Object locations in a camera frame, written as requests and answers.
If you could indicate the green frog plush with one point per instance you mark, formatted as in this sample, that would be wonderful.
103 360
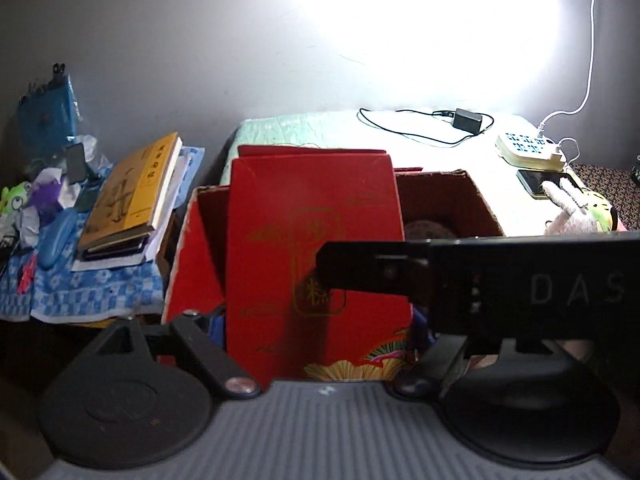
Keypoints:
12 200

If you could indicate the blue glasses case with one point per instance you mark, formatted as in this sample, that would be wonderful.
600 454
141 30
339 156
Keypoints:
55 240

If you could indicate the yellow book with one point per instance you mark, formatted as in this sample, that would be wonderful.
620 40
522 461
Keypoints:
120 195

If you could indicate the blue checked cloth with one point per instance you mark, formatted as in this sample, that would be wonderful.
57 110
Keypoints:
100 285

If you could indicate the dark patterned cloth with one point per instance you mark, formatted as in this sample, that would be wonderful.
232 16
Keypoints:
615 180

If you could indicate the stack of white papers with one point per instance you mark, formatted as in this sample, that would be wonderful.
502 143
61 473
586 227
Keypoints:
172 195

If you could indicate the clear crumpled plastic bag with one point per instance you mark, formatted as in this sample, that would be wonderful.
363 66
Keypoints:
95 152

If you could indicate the red box lid gold print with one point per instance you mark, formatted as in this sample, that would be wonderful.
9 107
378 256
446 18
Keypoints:
270 260

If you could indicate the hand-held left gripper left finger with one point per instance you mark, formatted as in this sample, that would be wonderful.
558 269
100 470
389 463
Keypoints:
216 332

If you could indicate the green plush toy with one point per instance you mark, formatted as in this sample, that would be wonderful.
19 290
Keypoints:
602 207

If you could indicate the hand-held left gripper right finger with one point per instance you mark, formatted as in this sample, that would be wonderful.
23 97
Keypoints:
440 360

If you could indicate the white power strip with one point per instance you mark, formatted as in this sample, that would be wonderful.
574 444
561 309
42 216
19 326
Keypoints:
522 145

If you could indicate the red cardboard box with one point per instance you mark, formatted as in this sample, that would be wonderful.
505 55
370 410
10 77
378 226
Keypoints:
202 270

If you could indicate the purple toy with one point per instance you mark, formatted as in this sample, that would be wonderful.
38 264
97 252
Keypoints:
47 195

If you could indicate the dark patterned roll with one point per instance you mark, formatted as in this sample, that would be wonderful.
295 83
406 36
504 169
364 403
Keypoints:
430 229

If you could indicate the small black device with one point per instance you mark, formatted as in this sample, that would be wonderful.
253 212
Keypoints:
76 162

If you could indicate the pink white plush rabbit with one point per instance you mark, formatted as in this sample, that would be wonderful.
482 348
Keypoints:
570 215

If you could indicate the blue plastic bag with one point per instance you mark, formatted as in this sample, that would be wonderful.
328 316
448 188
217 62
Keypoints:
47 115

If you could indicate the black smartphone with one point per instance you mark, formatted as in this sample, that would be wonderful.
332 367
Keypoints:
537 182

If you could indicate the red cardboard sheet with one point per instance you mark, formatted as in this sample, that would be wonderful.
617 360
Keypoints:
300 150

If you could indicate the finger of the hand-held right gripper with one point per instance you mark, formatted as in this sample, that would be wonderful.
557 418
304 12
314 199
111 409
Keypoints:
350 265

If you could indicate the black power adapter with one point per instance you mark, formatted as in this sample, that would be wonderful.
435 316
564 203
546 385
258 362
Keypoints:
467 121

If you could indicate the dark book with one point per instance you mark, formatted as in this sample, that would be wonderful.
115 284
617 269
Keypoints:
110 250

